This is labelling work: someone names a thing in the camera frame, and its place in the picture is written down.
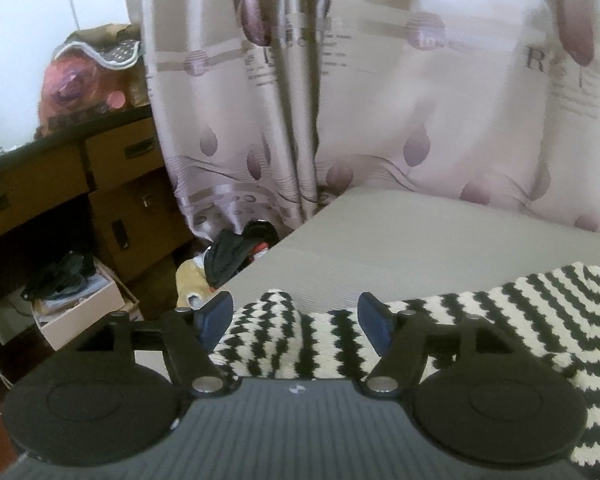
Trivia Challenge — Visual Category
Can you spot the pink floral bag on desk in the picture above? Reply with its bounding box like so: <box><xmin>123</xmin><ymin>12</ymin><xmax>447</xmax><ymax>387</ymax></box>
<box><xmin>34</xmin><ymin>24</ymin><xmax>149</xmax><ymax>140</ymax></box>

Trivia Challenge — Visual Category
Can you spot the yellow cloth on floor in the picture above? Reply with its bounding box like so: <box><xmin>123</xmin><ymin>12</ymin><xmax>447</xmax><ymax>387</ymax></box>
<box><xmin>175</xmin><ymin>255</ymin><xmax>215</xmax><ymax>310</ymax></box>

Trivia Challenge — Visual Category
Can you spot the white cardboard box with items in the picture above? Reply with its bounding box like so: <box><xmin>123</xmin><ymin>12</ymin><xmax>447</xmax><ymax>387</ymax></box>
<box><xmin>0</xmin><ymin>257</ymin><xmax>142</xmax><ymax>352</ymax></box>

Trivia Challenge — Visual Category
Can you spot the black white striped knit sweater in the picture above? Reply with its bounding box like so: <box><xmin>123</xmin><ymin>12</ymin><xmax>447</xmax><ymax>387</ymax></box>
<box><xmin>206</xmin><ymin>259</ymin><xmax>600</xmax><ymax>468</ymax></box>

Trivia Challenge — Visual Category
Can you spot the brown wooden desk with drawers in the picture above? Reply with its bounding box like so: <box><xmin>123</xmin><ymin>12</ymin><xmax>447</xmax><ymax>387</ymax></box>
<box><xmin>0</xmin><ymin>106</ymin><xmax>193</xmax><ymax>298</ymax></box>

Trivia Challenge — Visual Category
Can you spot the pink leaf-print curtain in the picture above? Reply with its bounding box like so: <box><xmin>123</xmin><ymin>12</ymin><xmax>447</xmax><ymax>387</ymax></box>
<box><xmin>126</xmin><ymin>0</ymin><xmax>600</xmax><ymax>240</ymax></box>

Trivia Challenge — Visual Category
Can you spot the black clothes pile on floor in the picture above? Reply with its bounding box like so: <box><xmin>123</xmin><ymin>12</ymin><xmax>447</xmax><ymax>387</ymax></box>
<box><xmin>204</xmin><ymin>220</ymin><xmax>279</xmax><ymax>289</ymax></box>

